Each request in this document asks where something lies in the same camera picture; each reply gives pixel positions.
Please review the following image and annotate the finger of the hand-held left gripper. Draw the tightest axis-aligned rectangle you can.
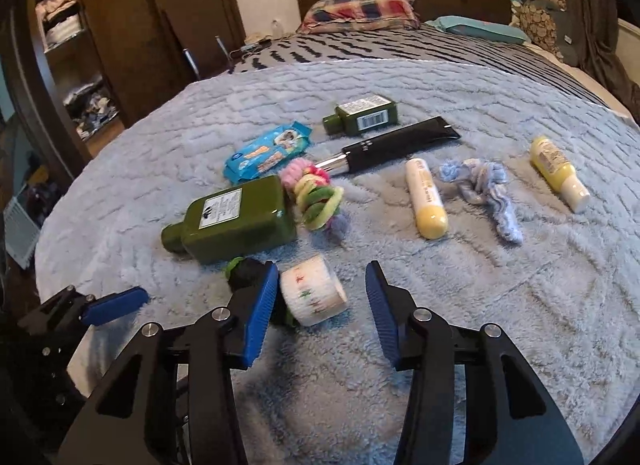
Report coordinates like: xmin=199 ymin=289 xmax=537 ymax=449
xmin=17 ymin=285 xmax=150 ymax=341

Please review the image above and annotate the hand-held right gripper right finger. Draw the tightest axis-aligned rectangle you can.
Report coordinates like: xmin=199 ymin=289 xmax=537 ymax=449
xmin=365 ymin=261 xmax=586 ymax=465

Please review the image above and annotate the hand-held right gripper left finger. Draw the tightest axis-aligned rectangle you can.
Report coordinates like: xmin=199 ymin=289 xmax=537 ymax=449
xmin=55 ymin=261 xmax=279 ymax=465

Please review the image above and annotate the dark bottle with green cap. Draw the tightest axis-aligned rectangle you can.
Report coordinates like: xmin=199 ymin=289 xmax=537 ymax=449
xmin=223 ymin=256 xmax=301 ymax=330

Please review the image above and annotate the white printed roll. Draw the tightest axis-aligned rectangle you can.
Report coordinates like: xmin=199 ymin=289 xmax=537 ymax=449
xmin=279 ymin=254 xmax=348 ymax=327

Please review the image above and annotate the large green bottle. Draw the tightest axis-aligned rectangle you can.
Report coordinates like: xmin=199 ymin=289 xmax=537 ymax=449
xmin=161 ymin=175 xmax=298 ymax=266

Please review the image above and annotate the bundle of colourful hair ties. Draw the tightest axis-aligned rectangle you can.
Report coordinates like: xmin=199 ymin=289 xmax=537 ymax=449
xmin=279 ymin=158 xmax=348 ymax=246

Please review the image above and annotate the cream and yellow tube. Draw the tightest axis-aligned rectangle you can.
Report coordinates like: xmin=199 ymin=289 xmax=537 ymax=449
xmin=405 ymin=158 xmax=449 ymax=239

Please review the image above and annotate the blue wet wipes packet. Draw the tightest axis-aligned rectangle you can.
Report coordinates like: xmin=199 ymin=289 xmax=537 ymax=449
xmin=222 ymin=121 xmax=313 ymax=183

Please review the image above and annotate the blue and white knitted cloth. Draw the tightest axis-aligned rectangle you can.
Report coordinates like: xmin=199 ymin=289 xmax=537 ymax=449
xmin=439 ymin=159 xmax=524 ymax=246

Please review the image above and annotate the black tube with silver cap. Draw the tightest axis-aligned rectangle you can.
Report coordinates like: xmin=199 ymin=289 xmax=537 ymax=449
xmin=315 ymin=116 xmax=462 ymax=176

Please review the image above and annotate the small green bottle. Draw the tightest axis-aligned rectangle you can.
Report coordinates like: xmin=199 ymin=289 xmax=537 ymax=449
xmin=322 ymin=94 xmax=399 ymax=137

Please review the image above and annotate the yellow bottle with white cap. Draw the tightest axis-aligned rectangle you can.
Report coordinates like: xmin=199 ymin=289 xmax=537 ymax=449
xmin=530 ymin=136 xmax=591 ymax=213

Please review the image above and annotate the fluffy light blue blanket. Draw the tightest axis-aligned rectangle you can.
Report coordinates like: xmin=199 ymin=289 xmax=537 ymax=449
xmin=35 ymin=58 xmax=640 ymax=465

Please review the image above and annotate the white slatted crate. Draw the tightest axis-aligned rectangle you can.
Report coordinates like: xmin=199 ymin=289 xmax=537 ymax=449
xmin=2 ymin=195 xmax=41 ymax=268

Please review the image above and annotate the pile of colourful clothes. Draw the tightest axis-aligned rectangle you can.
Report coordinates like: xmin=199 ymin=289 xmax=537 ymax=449
xmin=65 ymin=88 xmax=121 ymax=138

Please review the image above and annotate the grey striped bedspread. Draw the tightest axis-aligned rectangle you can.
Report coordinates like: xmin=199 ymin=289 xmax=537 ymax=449
xmin=227 ymin=25 xmax=616 ymax=106

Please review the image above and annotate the brown wooden wardrobe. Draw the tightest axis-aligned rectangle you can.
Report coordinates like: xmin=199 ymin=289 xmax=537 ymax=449
xmin=0 ymin=0 xmax=246 ymax=171

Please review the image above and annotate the pile of pale folded clothes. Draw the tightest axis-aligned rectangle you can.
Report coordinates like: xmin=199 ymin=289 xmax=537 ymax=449
xmin=35 ymin=0 xmax=83 ymax=51

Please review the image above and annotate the teal pillow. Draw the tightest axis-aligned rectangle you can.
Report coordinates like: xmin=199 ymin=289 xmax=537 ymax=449
xmin=425 ymin=15 xmax=532 ymax=44

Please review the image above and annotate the plaid pillow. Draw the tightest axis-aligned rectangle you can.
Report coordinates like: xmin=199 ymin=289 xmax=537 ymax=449
xmin=298 ymin=0 xmax=421 ymax=35

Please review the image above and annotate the grey cushion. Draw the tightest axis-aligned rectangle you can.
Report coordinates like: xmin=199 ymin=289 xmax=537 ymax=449
xmin=547 ymin=5 xmax=583 ymax=66

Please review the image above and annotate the brown curtain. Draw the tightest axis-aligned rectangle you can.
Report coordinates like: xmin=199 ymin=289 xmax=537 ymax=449
xmin=520 ymin=0 xmax=640 ymax=121

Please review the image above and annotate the metal frame chair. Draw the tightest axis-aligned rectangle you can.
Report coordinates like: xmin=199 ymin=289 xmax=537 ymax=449
xmin=165 ymin=10 xmax=236 ymax=81

